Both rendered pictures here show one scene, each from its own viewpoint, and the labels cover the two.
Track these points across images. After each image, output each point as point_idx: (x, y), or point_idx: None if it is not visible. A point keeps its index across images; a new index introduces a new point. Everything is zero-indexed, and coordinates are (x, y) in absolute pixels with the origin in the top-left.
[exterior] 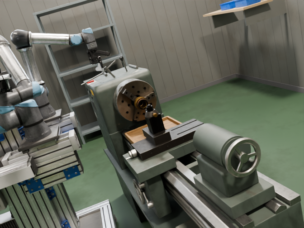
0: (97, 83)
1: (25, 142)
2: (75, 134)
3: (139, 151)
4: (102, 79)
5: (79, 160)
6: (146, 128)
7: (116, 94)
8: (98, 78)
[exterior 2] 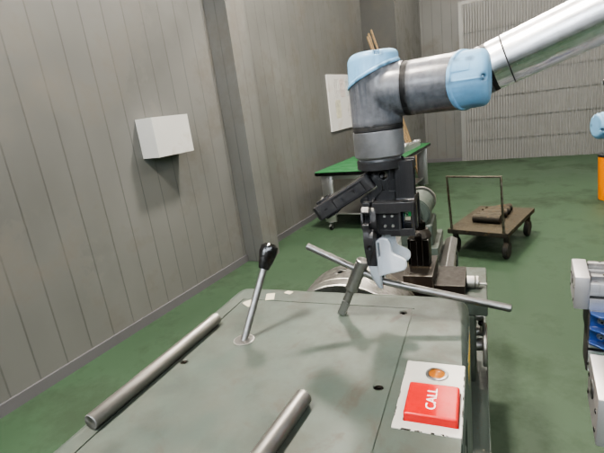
0: (427, 318)
1: None
2: (572, 274)
3: (464, 270)
4: (366, 367)
5: (585, 341)
6: (427, 273)
7: (409, 293)
8: (359, 419)
